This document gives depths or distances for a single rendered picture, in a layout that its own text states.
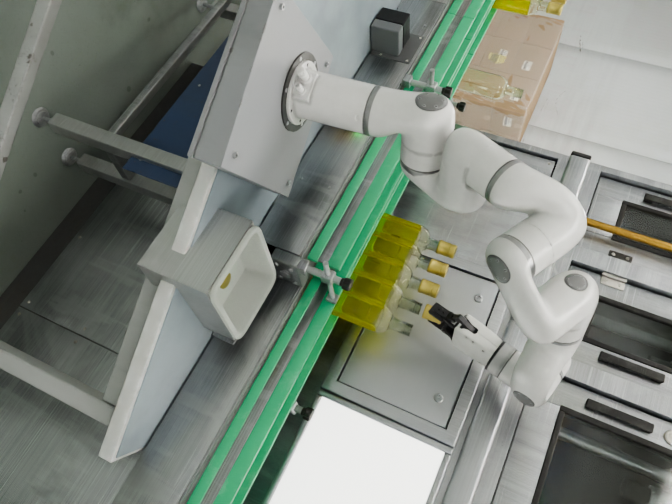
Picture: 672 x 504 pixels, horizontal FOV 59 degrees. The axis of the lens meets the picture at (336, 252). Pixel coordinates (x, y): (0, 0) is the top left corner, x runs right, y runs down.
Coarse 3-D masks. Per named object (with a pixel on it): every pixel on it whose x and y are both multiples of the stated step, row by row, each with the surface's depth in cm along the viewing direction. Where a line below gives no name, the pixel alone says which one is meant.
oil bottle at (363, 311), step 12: (348, 300) 137; (360, 300) 137; (372, 300) 137; (336, 312) 139; (348, 312) 136; (360, 312) 136; (372, 312) 135; (384, 312) 135; (360, 324) 138; (372, 324) 135; (384, 324) 134
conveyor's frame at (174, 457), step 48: (432, 0) 169; (336, 144) 145; (336, 192) 138; (288, 240) 132; (288, 288) 137; (192, 384) 127; (240, 384) 126; (192, 432) 122; (144, 480) 117; (192, 480) 117
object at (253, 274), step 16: (256, 240) 118; (240, 256) 127; (256, 256) 124; (224, 272) 108; (240, 272) 130; (256, 272) 131; (272, 272) 128; (240, 288) 130; (256, 288) 130; (224, 304) 128; (240, 304) 128; (256, 304) 128; (224, 320) 115; (240, 320) 126; (240, 336) 124
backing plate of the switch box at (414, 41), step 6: (414, 36) 162; (420, 36) 162; (408, 42) 161; (414, 42) 161; (420, 42) 161; (408, 48) 160; (414, 48) 160; (372, 54) 160; (378, 54) 160; (384, 54) 159; (390, 54) 159; (402, 54) 159; (408, 54) 159; (414, 54) 158; (396, 60) 158; (402, 60) 158; (408, 60) 157
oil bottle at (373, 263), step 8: (368, 256) 143; (376, 256) 143; (384, 256) 143; (360, 264) 142; (368, 264) 142; (376, 264) 142; (384, 264) 141; (392, 264) 141; (400, 264) 141; (368, 272) 142; (376, 272) 141; (384, 272) 140; (392, 272) 140; (400, 272) 140; (408, 272) 140; (392, 280) 139; (400, 280) 139; (408, 280) 140
